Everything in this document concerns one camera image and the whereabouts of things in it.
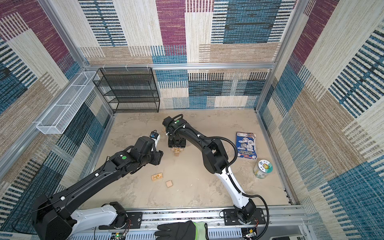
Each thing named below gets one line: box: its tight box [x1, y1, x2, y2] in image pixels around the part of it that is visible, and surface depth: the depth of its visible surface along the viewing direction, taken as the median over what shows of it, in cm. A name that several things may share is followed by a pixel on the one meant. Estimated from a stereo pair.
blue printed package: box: [236, 131, 257, 160], surface depth 98 cm
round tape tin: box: [253, 159, 274, 179], surface depth 84 cm
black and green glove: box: [155, 220, 209, 240], surface depth 71 cm
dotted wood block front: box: [151, 172, 163, 181], surface depth 89 cm
